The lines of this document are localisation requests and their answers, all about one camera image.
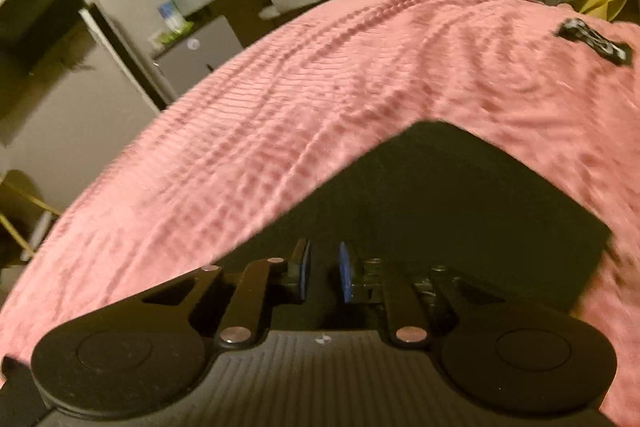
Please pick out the white and blue container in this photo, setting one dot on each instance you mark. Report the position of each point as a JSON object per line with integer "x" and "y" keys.
{"x": 170, "y": 17}

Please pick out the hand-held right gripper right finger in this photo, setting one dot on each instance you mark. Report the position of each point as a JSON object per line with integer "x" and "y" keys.
{"x": 345, "y": 273}

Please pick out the green item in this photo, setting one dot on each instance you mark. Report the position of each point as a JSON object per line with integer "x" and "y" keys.
{"x": 175, "y": 38}

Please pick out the round gold-legged side table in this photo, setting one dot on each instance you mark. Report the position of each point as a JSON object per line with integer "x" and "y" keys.
{"x": 22, "y": 194}

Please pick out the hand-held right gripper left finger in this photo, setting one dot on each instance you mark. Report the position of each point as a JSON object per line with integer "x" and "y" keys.
{"x": 303, "y": 268}

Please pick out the black pants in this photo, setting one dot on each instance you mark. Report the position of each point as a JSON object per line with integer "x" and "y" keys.
{"x": 450, "y": 207}

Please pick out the grey drawer cabinet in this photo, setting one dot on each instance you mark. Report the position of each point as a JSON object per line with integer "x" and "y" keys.
{"x": 200, "y": 52}

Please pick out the pink ribbed blanket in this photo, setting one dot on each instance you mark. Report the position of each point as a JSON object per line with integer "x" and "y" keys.
{"x": 300, "y": 107}

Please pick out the white upright panel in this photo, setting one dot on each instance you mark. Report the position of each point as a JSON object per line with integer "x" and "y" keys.
{"x": 120, "y": 57}

